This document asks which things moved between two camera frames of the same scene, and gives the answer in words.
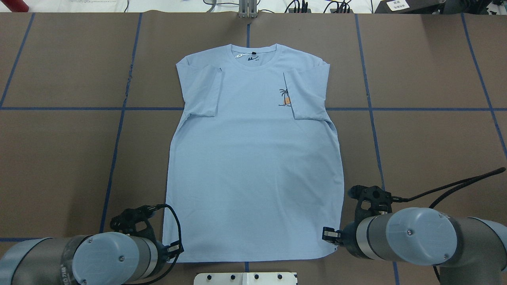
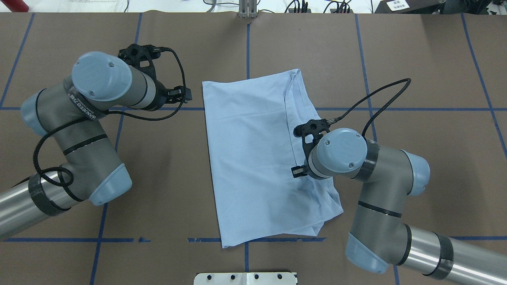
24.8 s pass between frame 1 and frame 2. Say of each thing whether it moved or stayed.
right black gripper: moved
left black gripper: moved
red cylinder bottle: stayed
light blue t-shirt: moved
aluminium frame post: stayed
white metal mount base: stayed
